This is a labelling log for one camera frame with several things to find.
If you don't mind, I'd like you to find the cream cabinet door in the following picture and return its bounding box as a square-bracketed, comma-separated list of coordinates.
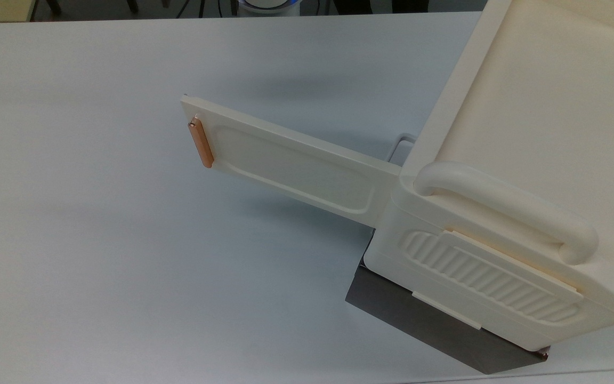
[180, 95, 403, 229]

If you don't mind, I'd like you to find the cream plastic cabinet body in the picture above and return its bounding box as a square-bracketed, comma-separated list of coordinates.
[363, 0, 614, 353]

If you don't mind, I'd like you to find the dark brown drawer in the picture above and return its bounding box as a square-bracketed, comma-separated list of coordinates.
[345, 229, 551, 375]

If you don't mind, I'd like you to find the white round base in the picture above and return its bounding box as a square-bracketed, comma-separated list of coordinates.
[238, 0, 302, 17]

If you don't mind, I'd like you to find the copper door handle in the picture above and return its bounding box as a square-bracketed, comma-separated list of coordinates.
[187, 115, 215, 169]

